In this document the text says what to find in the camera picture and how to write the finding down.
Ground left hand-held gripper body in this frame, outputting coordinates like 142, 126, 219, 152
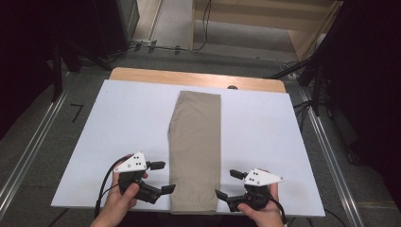
113, 151, 164, 205

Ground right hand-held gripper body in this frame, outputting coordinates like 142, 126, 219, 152
226, 167, 285, 213

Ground beige pants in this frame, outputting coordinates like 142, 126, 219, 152
167, 90, 222, 216

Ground person's right hand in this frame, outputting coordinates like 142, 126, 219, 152
236, 183, 287, 227

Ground person's left hand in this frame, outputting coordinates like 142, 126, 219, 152
94, 153, 149, 223

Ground white board sheet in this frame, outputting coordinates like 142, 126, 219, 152
50, 79, 326, 218

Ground black metal stand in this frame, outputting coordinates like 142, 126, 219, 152
268, 53, 325, 117
51, 41, 112, 103

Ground power strip with plugs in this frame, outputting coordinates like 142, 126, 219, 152
131, 39, 159, 54

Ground dark grey cabinet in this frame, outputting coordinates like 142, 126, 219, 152
91, 0, 140, 60

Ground light wooden steps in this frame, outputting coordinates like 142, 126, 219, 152
190, 0, 344, 61

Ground black curtain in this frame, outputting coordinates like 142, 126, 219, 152
315, 0, 401, 209
0, 0, 96, 140

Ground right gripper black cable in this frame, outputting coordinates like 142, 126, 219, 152
269, 192, 288, 226

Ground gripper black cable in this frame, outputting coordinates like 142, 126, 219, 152
269, 192, 288, 226
94, 157, 127, 218

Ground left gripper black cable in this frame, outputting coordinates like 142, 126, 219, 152
94, 157, 127, 218

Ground metal floor rail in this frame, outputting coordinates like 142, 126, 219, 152
296, 84, 367, 227
0, 89, 69, 218

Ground black floor cables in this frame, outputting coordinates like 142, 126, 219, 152
292, 98, 316, 133

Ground black hanging cable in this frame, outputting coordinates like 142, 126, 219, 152
192, 0, 213, 52

